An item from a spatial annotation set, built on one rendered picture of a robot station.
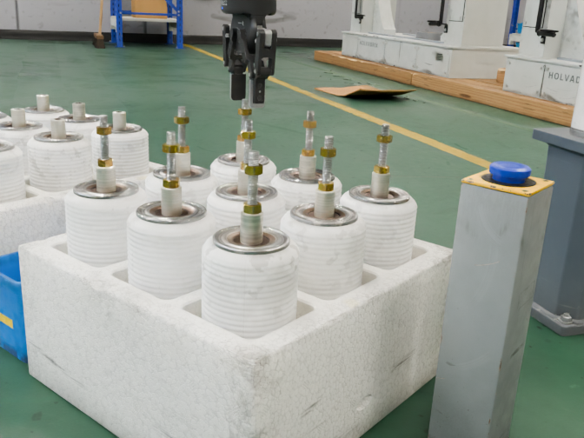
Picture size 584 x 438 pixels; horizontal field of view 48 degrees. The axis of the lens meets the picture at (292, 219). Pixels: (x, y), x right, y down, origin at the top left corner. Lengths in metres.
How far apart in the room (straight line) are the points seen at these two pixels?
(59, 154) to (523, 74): 2.83
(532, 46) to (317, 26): 4.26
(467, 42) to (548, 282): 3.15
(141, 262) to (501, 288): 0.37
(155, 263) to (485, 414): 0.38
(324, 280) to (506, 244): 0.19
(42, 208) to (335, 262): 0.50
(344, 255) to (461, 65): 3.52
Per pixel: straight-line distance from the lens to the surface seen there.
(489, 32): 4.27
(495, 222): 0.68
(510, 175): 0.68
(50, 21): 7.07
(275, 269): 0.61
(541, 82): 3.48
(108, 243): 0.79
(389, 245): 0.80
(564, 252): 1.10
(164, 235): 0.68
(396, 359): 0.81
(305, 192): 0.85
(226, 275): 0.61
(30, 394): 0.90
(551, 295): 1.14
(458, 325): 0.73
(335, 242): 0.69
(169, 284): 0.71
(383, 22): 5.30
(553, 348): 1.08
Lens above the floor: 0.48
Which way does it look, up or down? 18 degrees down
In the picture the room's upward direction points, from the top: 3 degrees clockwise
